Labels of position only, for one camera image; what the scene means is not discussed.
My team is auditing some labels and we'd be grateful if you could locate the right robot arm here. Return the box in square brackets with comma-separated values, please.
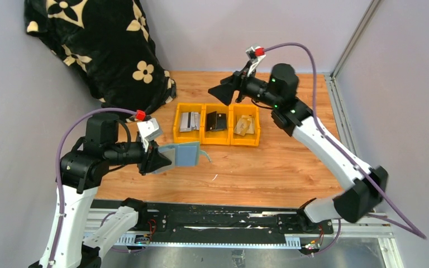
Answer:
[208, 63, 388, 225]

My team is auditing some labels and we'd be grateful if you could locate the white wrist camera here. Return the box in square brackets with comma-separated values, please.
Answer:
[246, 46, 265, 76]
[136, 118, 163, 152]

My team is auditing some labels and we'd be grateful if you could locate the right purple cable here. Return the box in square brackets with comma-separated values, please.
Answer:
[254, 42, 427, 240]

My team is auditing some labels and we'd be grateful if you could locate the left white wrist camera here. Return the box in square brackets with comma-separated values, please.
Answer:
[136, 118, 163, 152]

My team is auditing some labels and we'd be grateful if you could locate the purple cable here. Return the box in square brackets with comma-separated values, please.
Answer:
[254, 42, 427, 240]
[46, 107, 147, 268]

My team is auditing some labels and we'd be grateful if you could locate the silver cards stack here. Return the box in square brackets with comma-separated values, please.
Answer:
[179, 112, 201, 132]

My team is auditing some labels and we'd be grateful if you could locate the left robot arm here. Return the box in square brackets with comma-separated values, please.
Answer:
[34, 108, 171, 267]

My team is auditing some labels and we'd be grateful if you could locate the green card holder wallet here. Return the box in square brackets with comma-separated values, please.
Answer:
[151, 141, 212, 174]

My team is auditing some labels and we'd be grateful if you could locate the black floral blanket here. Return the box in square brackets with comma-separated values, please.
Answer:
[23, 0, 177, 114]

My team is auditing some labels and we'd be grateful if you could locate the aluminium frame post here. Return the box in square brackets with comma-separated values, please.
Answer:
[330, 0, 383, 80]

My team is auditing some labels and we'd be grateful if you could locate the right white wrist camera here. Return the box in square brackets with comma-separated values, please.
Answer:
[246, 46, 265, 76]

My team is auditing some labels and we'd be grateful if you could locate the black cards stack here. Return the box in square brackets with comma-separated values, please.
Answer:
[205, 111, 228, 131]

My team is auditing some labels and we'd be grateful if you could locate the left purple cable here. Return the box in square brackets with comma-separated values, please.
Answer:
[46, 107, 147, 268]

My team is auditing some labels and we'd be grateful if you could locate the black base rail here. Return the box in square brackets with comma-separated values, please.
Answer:
[57, 200, 395, 249]

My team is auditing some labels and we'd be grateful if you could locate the left yellow plastic bin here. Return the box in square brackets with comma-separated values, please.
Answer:
[173, 103, 204, 143]

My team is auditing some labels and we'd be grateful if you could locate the middle yellow plastic bin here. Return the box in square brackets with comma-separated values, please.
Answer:
[201, 103, 230, 145]

